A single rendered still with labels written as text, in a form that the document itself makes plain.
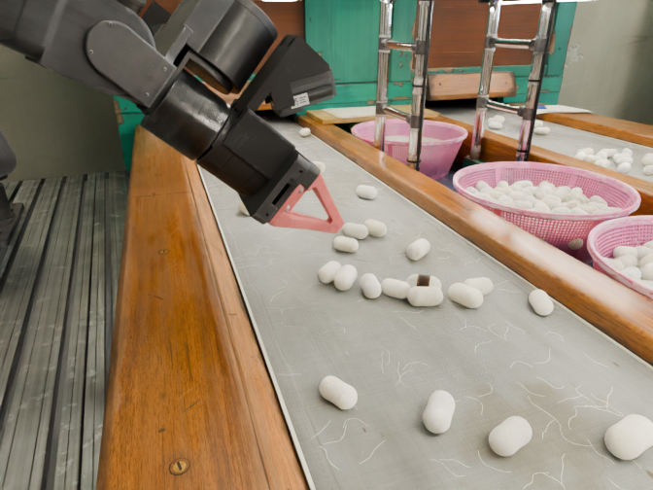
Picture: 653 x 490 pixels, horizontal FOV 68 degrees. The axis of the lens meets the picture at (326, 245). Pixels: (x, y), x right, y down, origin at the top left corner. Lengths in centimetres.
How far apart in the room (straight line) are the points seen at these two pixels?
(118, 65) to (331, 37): 107
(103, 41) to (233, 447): 27
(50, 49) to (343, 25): 111
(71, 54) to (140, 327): 21
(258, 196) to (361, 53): 106
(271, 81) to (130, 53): 11
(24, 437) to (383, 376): 32
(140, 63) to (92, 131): 183
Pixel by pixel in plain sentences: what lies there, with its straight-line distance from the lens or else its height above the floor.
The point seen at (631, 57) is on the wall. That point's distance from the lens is 362.
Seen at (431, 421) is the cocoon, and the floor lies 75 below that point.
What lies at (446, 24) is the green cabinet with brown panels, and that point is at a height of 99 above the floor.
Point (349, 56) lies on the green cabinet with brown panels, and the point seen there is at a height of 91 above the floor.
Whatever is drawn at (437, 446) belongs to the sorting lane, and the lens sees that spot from 36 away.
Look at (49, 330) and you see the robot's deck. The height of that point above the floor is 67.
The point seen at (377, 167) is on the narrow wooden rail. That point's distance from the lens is 88.
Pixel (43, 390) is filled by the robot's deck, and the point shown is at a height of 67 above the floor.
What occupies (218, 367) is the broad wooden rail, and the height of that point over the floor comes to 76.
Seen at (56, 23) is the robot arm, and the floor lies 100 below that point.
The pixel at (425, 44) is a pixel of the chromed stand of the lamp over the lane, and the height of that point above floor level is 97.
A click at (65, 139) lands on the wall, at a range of 221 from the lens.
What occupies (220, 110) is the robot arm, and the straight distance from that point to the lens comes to 41.
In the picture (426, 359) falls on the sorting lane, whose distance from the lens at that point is 43.
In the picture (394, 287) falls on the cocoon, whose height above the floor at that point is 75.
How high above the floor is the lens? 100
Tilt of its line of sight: 25 degrees down
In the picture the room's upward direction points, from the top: straight up
